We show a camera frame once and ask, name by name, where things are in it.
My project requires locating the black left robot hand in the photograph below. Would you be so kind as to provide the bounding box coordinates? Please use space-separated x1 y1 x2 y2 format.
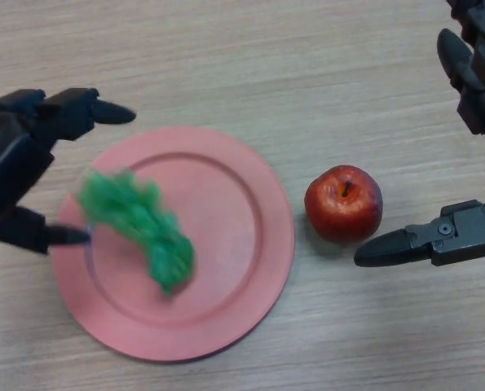
0 87 138 257

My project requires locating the green plastic grape bunch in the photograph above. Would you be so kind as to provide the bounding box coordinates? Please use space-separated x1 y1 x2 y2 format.
77 169 197 301

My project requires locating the pink round plate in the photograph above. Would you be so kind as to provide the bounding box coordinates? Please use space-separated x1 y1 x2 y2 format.
51 125 297 363

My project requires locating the red apple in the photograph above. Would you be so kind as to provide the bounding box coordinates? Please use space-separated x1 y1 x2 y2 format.
304 164 384 244

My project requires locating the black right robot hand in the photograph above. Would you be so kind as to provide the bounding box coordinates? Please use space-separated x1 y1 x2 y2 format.
354 0 485 269

